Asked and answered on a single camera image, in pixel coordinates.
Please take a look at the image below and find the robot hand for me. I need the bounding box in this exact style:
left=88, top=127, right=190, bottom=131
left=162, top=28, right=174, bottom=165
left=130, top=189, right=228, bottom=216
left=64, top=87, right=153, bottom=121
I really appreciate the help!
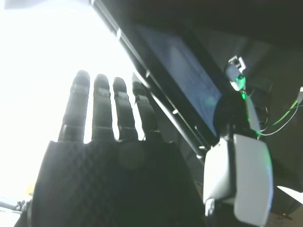
left=30, top=70, right=274, bottom=227

